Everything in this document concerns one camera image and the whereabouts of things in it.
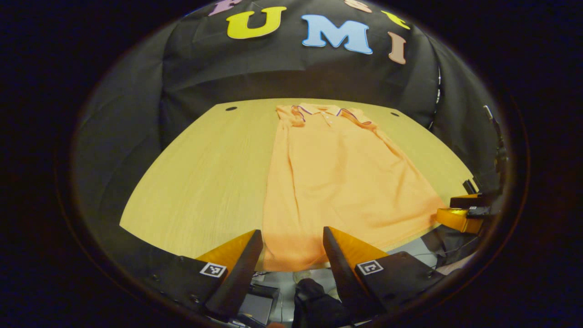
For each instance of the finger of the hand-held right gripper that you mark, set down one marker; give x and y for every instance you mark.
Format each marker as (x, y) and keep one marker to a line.
(457, 219)
(467, 201)

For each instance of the black backdrop cloth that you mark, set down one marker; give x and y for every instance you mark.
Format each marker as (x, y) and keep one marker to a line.
(291, 73)

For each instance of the grey box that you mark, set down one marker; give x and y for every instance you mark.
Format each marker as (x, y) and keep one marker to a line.
(257, 307)

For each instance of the dark cloth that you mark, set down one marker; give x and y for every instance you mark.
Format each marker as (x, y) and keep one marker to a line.
(448, 243)

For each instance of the dark bulky object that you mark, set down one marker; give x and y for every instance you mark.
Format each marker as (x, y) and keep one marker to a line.
(319, 305)

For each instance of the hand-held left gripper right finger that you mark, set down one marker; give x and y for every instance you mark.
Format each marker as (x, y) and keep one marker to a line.
(344, 278)

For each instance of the small black object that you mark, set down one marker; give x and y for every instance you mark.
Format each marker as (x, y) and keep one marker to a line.
(469, 187)

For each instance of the orange T-shirt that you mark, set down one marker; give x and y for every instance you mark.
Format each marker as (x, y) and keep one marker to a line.
(337, 182)

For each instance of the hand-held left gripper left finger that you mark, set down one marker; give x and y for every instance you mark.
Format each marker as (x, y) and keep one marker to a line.
(239, 282)

